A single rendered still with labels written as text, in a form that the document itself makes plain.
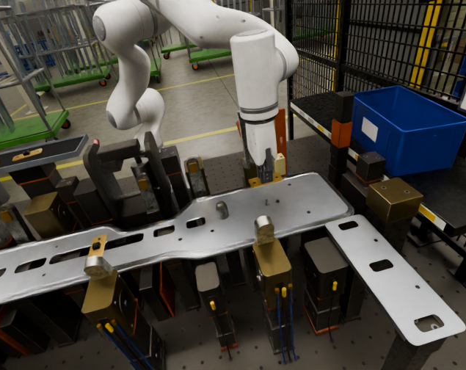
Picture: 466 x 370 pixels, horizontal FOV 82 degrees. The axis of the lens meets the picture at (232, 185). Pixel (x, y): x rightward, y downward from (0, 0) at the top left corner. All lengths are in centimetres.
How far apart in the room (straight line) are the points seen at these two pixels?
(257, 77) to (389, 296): 47
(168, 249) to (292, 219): 32
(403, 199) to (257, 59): 44
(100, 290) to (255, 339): 45
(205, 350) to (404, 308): 52
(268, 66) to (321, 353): 71
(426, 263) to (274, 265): 64
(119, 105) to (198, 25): 56
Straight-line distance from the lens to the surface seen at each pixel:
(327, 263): 64
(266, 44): 54
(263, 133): 58
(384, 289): 60
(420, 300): 61
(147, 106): 115
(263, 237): 56
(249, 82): 55
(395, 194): 71
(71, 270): 79
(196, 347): 88
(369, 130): 90
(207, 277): 63
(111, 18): 85
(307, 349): 85
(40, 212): 91
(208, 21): 62
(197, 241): 69
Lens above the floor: 149
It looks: 36 degrees down
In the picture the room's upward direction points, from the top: 10 degrees counter-clockwise
